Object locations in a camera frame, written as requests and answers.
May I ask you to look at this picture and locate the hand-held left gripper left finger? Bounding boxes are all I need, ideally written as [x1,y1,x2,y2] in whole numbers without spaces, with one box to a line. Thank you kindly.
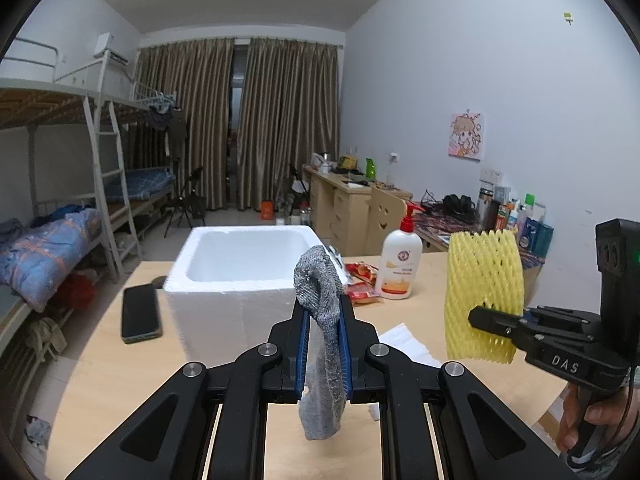
[65,305,308,480]

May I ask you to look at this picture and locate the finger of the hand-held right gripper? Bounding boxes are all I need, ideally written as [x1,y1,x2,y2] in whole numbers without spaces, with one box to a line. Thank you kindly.
[522,305,603,328]
[467,306,538,356]

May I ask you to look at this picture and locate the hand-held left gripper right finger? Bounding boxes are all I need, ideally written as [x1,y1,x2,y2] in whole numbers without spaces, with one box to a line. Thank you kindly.
[340,295,576,480]

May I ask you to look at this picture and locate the yellow foam fruit net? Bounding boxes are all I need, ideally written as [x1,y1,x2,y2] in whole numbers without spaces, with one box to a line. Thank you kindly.
[444,229,526,366]

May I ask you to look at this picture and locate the grey knit sock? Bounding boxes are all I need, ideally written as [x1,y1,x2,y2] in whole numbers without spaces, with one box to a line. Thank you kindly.
[292,244,348,442]

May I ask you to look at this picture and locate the white paper tissue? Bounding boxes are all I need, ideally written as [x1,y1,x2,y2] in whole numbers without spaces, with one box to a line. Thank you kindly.
[377,322,443,367]

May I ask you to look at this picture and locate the white foam box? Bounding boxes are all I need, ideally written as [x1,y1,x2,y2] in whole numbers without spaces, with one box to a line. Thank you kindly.
[163,225,348,368]

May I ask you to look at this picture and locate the person's right hand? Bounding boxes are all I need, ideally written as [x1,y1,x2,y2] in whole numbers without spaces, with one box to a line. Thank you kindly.
[557,385,636,461]

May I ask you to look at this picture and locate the orange-red sausage packet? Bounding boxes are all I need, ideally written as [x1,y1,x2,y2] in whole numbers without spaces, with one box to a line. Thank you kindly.
[347,280,383,307]

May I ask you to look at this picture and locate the red snack packet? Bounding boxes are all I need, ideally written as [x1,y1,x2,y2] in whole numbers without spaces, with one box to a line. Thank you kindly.
[345,260,381,281]

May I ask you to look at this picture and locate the white lotion pump bottle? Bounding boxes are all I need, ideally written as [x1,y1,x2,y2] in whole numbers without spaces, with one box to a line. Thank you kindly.
[375,201,426,301]

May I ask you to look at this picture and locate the row of toiletry bottles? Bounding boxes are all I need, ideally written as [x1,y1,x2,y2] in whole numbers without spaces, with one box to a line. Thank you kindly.
[477,185,555,256]

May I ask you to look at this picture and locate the dark patterned desk mat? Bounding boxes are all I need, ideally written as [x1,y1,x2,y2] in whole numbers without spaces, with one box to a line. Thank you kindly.
[412,210,546,266]

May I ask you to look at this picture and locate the black headphones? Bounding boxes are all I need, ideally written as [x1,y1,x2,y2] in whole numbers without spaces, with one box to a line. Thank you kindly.
[442,193,476,216]

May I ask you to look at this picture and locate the wooden desk with drawers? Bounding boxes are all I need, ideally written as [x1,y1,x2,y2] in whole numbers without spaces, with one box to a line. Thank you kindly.
[302,164,413,257]

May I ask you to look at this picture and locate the wooden chair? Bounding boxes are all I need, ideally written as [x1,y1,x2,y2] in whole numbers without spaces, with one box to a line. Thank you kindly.
[369,187,407,256]

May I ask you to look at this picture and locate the black smartphone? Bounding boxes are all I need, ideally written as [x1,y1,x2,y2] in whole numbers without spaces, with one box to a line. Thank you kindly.
[121,283,163,345]

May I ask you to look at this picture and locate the black folding chair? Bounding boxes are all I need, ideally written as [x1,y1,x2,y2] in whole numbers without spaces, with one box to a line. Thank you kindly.
[162,165,208,238]

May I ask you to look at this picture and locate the brown curtain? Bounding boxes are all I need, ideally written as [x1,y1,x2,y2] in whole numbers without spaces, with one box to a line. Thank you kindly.
[237,37,343,211]
[132,37,236,211]

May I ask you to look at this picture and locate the blue plaid bedding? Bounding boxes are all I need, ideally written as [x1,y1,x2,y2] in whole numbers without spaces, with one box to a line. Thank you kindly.
[102,167,177,203]

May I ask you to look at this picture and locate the red bag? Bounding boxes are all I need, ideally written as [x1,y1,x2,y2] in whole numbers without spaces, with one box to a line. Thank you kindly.
[57,272,96,311]

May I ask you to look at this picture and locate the beige cloth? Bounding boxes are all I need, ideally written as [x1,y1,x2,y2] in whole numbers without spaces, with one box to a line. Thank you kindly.
[27,317,68,361]

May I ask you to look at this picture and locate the white metal ladder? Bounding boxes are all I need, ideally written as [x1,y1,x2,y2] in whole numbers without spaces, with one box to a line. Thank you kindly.
[82,95,141,281]

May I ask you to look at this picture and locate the dark hanging clothes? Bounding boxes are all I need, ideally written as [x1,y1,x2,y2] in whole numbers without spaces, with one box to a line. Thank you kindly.
[145,105,190,161]

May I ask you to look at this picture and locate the blue patterned quilt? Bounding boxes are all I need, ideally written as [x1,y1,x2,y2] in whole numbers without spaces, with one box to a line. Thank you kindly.
[0,207,103,313]

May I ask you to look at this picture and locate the grey-blue crumpled cloth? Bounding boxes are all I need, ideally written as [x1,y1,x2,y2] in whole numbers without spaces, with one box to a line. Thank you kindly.
[32,203,96,222]

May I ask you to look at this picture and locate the white metal bunk bed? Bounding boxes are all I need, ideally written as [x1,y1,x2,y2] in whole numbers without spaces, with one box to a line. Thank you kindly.
[0,37,141,391]
[107,80,181,221]

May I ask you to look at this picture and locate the white air conditioner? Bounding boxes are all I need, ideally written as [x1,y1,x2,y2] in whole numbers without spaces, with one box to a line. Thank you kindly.
[94,32,131,65]

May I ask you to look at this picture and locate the pink cartoon wall poster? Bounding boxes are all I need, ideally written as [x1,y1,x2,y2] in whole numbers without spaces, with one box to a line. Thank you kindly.
[446,111,486,162]

